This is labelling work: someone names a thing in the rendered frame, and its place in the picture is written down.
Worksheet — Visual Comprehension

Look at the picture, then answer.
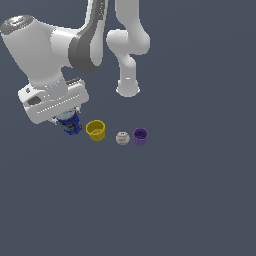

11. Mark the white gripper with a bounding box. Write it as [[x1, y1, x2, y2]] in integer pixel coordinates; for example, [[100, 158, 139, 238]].
[[17, 77, 90, 125]]

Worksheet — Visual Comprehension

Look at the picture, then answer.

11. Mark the blue can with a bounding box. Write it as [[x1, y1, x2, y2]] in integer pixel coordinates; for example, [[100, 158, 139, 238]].
[[55, 108, 83, 136]]

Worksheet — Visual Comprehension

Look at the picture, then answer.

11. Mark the yellow cup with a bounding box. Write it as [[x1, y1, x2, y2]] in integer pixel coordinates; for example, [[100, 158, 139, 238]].
[[85, 119, 107, 142]]

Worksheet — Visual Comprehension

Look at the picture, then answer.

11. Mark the white baseball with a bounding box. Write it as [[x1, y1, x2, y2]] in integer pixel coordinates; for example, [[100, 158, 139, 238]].
[[115, 131, 131, 146]]

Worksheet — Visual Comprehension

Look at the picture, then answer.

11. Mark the purple cup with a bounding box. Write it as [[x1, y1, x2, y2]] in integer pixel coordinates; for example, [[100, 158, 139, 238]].
[[132, 127, 150, 147]]

